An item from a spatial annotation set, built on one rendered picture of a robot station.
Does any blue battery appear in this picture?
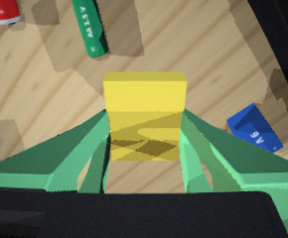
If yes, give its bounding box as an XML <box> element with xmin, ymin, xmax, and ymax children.
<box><xmin>226</xmin><ymin>103</ymin><xmax>284</xmax><ymax>153</ymax></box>

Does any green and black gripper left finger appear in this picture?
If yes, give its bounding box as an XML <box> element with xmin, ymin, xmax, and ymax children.
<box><xmin>0</xmin><ymin>109</ymin><xmax>111</xmax><ymax>193</ymax></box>

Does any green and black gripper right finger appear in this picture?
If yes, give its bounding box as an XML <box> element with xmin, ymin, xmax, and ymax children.
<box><xmin>179</xmin><ymin>108</ymin><xmax>288</xmax><ymax>232</ymax></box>

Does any yellow block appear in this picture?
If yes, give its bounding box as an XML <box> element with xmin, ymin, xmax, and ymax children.
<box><xmin>103</xmin><ymin>71</ymin><xmax>187</xmax><ymax>161</ymax></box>

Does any green aa battery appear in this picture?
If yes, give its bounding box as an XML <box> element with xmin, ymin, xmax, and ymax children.
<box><xmin>72</xmin><ymin>0</ymin><xmax>108</xmax><ymax>58</ymax></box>

